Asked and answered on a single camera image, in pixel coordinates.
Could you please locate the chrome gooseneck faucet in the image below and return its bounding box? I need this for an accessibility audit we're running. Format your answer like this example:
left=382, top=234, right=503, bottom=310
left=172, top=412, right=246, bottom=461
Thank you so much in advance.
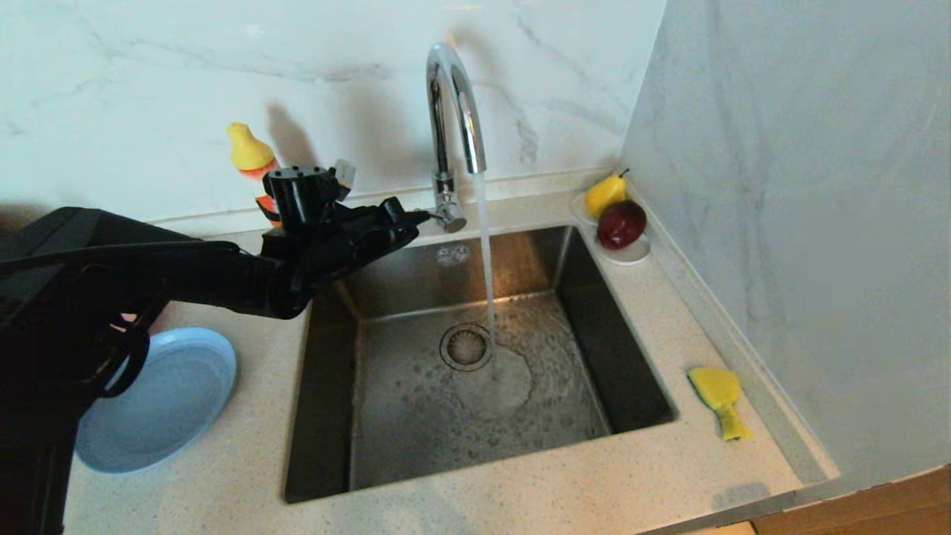
left=412, top=42, right=489, bottom=233

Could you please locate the orange dish soap bottle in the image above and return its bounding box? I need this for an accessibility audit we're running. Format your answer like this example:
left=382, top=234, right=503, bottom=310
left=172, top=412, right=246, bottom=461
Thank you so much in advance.
left=227, top=122, right=283, bottom=227

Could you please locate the blue plate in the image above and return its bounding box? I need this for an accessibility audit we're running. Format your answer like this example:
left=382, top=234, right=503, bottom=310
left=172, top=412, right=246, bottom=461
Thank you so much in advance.
left=74, top=327, right=238, bottom=474

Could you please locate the yellow sponge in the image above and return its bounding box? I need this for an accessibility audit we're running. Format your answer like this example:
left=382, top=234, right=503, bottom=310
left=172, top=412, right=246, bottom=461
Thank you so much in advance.
left=687, top=366, right=753, bottom=441

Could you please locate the metal sink drain strainer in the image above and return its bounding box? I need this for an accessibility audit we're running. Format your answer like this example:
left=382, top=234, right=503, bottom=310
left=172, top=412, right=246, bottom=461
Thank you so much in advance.
left=440, top=323, right=494, bottom=371

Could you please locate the stainless steel sink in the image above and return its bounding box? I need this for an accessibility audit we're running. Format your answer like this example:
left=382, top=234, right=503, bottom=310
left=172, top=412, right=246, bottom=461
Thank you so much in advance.
left=284, top=225, right=678, bottom=505

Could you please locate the yellow pear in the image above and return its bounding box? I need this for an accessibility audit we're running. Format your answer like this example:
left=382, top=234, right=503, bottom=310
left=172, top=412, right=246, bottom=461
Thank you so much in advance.
left=584, top=168, right=629, bottom=219

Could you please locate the dark red apple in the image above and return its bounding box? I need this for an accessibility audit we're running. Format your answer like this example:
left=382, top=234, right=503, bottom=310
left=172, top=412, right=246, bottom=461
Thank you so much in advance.
left=595, top=200, right=646, bottom=250

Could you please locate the small white dish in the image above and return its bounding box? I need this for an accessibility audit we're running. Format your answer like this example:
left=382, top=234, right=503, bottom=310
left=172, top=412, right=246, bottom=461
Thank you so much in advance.
left=571, top=193, right=652, bottom=267

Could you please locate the wooden cabinet panel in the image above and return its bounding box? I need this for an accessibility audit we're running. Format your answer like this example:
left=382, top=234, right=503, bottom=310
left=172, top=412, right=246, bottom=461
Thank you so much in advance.
left=750, top=464, right=951, bottom=535

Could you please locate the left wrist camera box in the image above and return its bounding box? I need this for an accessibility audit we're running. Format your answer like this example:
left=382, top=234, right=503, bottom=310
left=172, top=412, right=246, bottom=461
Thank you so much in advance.
left=331, top=160, right=356, bottom=201

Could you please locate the thick black braided hose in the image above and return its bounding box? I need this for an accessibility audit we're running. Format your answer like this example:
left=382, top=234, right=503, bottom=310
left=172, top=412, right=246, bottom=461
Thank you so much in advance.
left=93, top=327, right=151, bottom=398

